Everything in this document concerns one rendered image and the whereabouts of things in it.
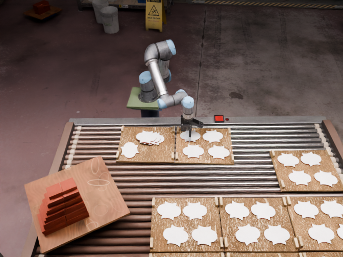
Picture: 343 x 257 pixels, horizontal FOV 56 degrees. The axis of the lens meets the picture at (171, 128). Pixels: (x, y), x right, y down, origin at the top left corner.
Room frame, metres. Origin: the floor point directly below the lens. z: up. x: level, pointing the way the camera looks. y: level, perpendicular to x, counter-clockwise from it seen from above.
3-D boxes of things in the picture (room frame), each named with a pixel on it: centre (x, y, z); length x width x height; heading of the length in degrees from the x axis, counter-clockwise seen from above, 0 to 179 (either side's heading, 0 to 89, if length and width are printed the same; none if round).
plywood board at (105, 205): (1.11, 0.58, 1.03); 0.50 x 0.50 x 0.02; 28
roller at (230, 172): (1.40, -0.20, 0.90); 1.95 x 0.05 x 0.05; 90
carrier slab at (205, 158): (1.63, -0.24, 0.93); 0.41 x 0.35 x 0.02; 87
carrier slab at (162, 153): (1.65, 0.18, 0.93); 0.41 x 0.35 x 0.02; 88
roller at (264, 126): (1.85, -0.21, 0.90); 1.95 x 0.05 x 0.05; 90
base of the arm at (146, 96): (2.26, 0.20, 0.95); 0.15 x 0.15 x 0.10
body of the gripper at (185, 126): (1.72, -0.11, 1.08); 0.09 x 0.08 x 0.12; 87
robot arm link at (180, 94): (1.81, -0.07, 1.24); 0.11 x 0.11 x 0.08; 20
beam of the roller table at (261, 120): (1.92, -0.21, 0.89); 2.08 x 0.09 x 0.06; 90
